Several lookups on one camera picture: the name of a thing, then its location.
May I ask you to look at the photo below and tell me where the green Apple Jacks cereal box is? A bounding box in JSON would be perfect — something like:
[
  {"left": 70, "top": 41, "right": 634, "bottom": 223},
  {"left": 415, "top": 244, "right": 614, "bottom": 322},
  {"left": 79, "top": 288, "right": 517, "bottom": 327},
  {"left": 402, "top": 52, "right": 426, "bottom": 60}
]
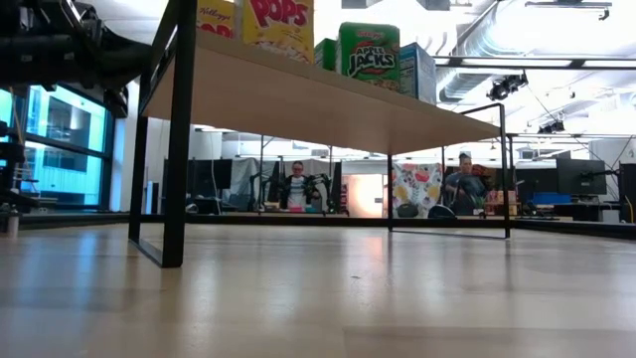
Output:
[
  {"left": 313, "top": 38, "right": 340, "bottom": 72},
  {"left": 337, "top": 21, "right": 401, "bottom": 93}
]

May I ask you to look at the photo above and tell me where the yellow Corn Pops cereal box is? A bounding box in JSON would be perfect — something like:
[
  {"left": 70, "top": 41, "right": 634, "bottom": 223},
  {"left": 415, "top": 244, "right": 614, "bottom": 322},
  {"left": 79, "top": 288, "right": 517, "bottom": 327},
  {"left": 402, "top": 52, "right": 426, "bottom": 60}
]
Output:
[
  {"left": 240, "top": 0, "right": 316, "bottom": 65},
  {"left": 196, "top": 0, "right": 238, "bottom": 40}
]

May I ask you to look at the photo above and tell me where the blue cereal box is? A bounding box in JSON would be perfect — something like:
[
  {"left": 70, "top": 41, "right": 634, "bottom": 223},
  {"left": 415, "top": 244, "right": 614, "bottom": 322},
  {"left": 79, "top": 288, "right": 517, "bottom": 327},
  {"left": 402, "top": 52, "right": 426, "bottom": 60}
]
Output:
[{"left": 399, "top": 42, "right": 438, "bottom": 105}]

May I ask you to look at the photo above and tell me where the person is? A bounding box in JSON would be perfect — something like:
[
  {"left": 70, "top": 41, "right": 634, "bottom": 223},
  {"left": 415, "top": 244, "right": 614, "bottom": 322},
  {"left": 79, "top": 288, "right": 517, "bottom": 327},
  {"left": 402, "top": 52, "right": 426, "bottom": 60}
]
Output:
[
  {"left": 283, "top": 160, "right": 313, "bottom": 211},
  {"left": 443, "top": 152, "right": 489, "bottom": 217}
]

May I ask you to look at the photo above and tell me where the wooden board with black edge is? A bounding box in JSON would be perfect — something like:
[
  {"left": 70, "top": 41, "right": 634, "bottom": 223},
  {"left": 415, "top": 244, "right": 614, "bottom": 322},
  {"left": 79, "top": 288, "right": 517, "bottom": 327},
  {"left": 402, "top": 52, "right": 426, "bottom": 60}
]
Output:
[{"left": 127, "top": 0, "right": 513, "bottom": 269}]

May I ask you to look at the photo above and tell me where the floral patterned cloth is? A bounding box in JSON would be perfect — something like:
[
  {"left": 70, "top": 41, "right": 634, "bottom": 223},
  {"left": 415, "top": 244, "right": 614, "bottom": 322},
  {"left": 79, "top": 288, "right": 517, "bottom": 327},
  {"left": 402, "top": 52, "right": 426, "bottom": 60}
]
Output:
[{"left": 392, "top": 162, "right": 444, "bottom": 219}]

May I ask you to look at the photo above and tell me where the black computer monitor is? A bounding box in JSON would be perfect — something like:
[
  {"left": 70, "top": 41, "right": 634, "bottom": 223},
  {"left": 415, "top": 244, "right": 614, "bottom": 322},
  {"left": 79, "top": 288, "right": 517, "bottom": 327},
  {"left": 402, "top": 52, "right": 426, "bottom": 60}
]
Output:
[
  {"left": 186, "top": 158, "right": 234, "bottom": 200},
  {"left": 556, "top": 157, "right": 608, "bottom": 196}
]

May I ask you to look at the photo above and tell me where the blue bin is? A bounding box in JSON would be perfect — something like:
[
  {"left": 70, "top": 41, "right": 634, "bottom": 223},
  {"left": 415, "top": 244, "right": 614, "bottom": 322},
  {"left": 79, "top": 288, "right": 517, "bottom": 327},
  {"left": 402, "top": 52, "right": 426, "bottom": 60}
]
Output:
[{"left": 530, "top": 192, "right": 572, "bottom": 207}]

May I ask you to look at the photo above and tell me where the white cup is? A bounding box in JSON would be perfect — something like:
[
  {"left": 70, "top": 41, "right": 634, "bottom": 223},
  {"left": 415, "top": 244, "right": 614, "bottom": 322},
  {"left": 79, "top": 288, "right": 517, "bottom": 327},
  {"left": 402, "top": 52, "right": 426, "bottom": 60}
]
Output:
[{"left": 3, "top": 208, "right": 21, "bottom": 239}]

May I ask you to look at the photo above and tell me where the black table frame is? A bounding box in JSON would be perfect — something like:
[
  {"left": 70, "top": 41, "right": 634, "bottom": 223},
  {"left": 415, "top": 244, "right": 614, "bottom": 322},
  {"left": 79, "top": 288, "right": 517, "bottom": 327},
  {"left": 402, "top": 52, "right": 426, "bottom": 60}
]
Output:
[{"left": 0, "top": 211, "right": 636, "bottom": 241}]

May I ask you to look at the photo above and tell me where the glass window wall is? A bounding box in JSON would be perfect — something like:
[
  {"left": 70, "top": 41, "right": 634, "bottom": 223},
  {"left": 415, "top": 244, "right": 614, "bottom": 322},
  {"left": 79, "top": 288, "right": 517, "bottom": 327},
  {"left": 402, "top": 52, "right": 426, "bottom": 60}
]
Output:
[{"left": 0, "top": 84, "right": 116, "bottom": 213}]

